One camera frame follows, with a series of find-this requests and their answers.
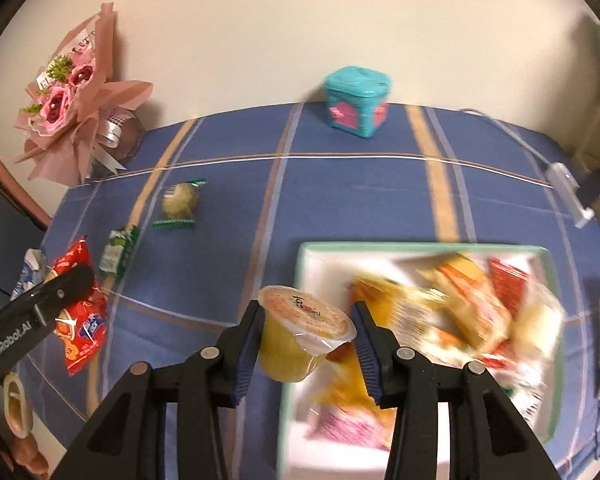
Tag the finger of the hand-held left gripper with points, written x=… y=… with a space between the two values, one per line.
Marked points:
x=72 y=285

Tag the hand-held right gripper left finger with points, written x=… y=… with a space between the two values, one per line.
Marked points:
x=247 y=355

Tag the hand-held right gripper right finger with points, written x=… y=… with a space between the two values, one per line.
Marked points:
x=367 y=355

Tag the red candy packet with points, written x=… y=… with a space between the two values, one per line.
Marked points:
x=82 y=330

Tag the yellow jelly cup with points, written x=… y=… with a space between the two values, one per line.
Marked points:
x=300 y=320

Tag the pink-purple snack packet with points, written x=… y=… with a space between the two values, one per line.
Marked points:
x=350 y=425

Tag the white tray with teal rim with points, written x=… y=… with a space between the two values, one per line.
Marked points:
x=320 y=270

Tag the white and blue packet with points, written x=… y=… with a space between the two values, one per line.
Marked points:
x=30 y=275

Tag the small green packet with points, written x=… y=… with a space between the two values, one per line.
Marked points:
x=115 y=252

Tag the beige oval slipper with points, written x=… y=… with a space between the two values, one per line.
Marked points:
x=25 y=412

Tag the brown rounded object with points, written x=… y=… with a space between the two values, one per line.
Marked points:
x=27 y=452

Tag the round cookie in green wrapper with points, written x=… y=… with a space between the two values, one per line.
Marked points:
x=180 y=202

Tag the pink flower bouquet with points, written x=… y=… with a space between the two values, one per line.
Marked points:
x=60 y=105

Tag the blue plaid tablecloth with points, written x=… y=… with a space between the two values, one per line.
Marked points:
x=330 y=170

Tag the teal tin box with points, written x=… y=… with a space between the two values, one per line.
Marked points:
x=355 y=105

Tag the white power strip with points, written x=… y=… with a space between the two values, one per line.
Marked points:
x=570 y=192

